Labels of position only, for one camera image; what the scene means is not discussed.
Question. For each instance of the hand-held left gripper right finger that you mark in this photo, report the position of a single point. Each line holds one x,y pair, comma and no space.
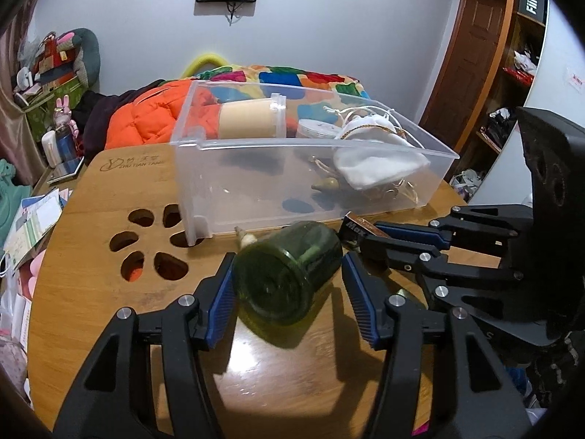
361,302

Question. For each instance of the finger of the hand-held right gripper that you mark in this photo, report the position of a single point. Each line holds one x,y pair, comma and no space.
411,234
397,251

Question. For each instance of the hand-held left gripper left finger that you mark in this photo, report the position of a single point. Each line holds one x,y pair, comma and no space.
219,302

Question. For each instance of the gold foil ornament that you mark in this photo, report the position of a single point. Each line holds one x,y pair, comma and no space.
395,190

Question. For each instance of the green glass jar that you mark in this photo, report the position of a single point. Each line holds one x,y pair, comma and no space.
283,279

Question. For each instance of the small olive gourd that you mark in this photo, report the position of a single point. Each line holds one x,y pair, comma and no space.
327,186

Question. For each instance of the clear plastic storage bin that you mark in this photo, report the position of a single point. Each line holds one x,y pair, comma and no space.
256,183

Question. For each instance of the round white tin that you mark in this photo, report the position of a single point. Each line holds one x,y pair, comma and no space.
317,129

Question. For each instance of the cream-filled clear plastic jar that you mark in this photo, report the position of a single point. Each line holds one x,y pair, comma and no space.
247,119

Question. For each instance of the wooden desktop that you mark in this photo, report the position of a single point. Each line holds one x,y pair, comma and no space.
114,183

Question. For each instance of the small ivory figurine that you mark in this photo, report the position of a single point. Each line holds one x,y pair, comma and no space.
247,239

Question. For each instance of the black bag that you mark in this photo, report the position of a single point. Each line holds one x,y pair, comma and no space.
500,125

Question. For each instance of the wooden open shelf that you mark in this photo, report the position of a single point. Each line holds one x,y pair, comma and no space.
512,100

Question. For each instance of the white panel with pink hearts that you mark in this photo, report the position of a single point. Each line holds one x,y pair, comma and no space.
562,64

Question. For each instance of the white plastic bag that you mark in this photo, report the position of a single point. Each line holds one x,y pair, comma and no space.
525,60

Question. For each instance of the brown wooden door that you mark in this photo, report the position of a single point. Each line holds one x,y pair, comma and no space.
470,55

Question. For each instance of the pink plush toy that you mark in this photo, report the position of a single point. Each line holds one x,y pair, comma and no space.
32,276

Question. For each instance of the orange down jacket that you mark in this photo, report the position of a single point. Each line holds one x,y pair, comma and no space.
146,119

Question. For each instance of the pile of paper booklets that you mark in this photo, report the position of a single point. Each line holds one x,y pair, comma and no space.
36,224

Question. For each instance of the smartphone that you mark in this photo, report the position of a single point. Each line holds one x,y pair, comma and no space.
66,170

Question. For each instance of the colourful patchwork blanket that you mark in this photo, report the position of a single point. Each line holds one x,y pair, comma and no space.
283,75

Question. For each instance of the pink floral pouch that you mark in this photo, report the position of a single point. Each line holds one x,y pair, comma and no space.
11,361

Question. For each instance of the black printed box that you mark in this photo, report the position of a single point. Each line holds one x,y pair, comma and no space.
532,4

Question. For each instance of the dark purple clothing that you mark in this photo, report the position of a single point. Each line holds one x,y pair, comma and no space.
96,114

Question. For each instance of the white power bank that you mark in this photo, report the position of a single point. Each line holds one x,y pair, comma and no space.
50,148

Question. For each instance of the pink rabbit water bottle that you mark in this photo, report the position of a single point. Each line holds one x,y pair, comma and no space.
64,123

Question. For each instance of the teal dinosaur plush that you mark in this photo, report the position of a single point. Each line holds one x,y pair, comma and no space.
9,192

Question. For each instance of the yellow curved tube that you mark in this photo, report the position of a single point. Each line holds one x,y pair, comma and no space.
203,60

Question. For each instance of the green patterned box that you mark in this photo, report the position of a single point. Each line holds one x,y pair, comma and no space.
50,105

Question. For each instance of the brown curtain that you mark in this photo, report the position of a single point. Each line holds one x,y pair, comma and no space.
13,114

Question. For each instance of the grey green cushion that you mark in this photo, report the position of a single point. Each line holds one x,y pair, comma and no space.
89,55

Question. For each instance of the patchwork fabric bag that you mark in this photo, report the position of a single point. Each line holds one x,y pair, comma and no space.
52,57

